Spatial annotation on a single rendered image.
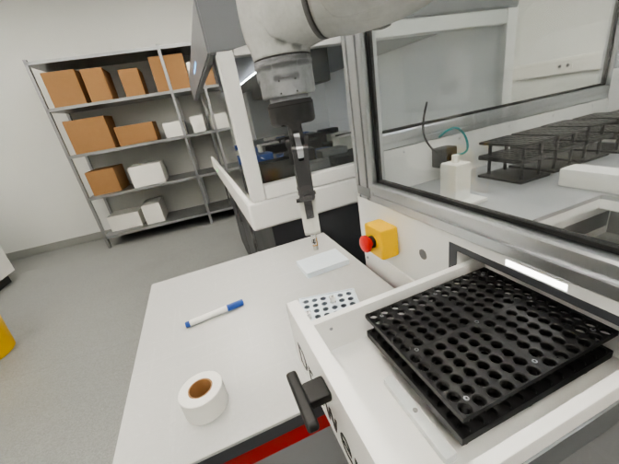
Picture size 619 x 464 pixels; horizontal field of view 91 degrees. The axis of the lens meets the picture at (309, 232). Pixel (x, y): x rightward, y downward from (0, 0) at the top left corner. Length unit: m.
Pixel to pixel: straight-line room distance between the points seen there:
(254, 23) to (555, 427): 0.56
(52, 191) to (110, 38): 1.93
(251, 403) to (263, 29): 0.56
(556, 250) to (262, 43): 0.46
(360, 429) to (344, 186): 0.97
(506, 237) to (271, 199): 0.78
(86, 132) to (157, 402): 3.73
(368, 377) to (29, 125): 4.67
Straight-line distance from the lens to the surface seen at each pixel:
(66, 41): 4.72
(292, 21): 0.49
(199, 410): 0.56
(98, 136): 4.16
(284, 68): 0.50
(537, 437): 0.37
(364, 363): 0.48
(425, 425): 0.41
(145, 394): 0.69
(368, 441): 0.31
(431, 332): 0.43
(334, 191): 1.17
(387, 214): 0.72
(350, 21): 0.47
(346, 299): 0.67
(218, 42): 1.06
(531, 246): 0.48
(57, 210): 4.94
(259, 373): 0.61
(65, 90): 4.22
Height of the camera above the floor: 1.19
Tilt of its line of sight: 22 degrees down
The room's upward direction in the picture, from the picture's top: 10 degrees counter-clockwise
